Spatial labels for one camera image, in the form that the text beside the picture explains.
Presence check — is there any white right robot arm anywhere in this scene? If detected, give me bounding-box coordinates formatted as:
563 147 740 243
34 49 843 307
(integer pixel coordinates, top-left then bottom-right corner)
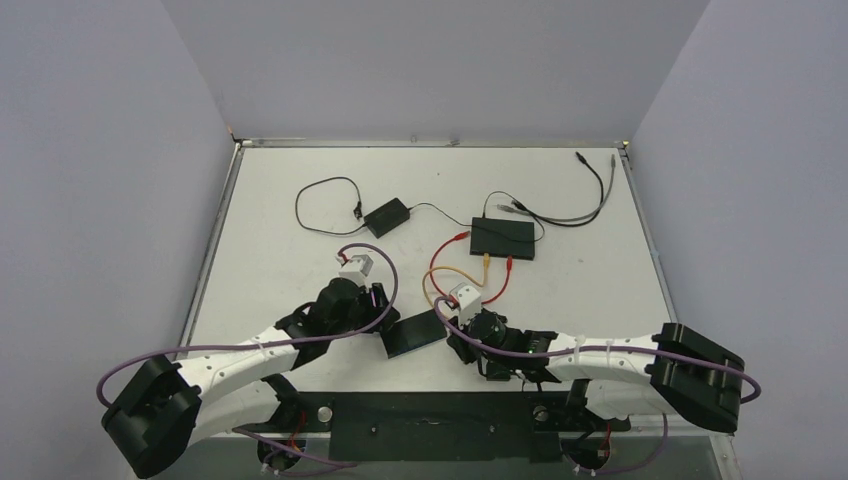
437 310 753 434

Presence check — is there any black adapter mains cable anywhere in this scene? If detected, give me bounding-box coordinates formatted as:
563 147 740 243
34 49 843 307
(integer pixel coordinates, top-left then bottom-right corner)
294 176 370 237

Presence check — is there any black ethernet cable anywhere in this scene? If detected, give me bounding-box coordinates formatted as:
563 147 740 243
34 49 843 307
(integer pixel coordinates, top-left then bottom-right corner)
511 150 607 229

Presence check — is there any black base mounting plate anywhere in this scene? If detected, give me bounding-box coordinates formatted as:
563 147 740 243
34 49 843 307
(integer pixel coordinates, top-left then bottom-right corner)
255 391 631 463

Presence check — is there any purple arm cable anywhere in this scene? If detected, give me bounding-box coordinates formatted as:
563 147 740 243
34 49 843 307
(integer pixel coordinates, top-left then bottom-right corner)
96 242 400 477
433 296 763 477

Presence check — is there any small black wall plug adapter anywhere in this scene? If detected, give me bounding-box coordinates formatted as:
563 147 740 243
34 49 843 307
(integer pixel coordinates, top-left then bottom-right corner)
483 360 512 382

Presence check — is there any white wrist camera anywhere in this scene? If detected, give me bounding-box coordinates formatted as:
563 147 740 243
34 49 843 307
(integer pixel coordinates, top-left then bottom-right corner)
449 283 482 326
338 254 373 287

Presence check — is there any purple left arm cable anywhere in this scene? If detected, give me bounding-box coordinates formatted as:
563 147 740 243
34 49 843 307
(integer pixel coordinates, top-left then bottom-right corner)
96 242 400 477

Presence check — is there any black network switch box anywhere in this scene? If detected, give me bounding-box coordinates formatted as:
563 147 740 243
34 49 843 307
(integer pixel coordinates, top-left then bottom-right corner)
469 217 537 261

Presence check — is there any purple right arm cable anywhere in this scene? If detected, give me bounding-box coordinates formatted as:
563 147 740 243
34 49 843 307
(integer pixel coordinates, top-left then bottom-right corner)
433 296 763 477

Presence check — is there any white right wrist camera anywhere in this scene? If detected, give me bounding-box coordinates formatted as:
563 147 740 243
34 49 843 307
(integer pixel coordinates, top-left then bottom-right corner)
449 283 482 326

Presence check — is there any grey ethernet cable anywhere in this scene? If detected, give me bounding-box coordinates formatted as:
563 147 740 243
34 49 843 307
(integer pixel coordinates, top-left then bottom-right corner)
496 154 617 224

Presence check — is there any red ethernet cable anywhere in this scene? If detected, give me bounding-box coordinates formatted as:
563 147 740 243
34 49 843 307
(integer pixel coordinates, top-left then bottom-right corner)
427 230 517 307

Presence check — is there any black power plug cable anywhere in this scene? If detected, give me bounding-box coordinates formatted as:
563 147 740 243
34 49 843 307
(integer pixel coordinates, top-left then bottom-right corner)
409 189 547 244

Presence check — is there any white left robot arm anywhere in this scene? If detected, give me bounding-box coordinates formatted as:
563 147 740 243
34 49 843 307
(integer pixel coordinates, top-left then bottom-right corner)
101 278 397 479

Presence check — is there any small black power brick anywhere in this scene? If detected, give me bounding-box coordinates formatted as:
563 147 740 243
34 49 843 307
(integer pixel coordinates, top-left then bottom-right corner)
364 197 411 239

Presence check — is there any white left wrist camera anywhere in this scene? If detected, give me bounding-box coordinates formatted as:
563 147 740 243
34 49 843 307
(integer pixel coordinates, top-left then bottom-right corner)
338 254 373 287

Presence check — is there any black ribbed power adapter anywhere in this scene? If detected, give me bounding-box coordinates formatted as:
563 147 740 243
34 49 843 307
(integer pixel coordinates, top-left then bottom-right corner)
380 310 447 359

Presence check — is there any orange ethernet cable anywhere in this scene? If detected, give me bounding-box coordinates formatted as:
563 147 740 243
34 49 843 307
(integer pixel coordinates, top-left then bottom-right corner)
422 252 493 309

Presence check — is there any aluminium frame rail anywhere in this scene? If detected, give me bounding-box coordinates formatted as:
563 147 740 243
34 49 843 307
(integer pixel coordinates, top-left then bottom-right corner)
622 410 737 440

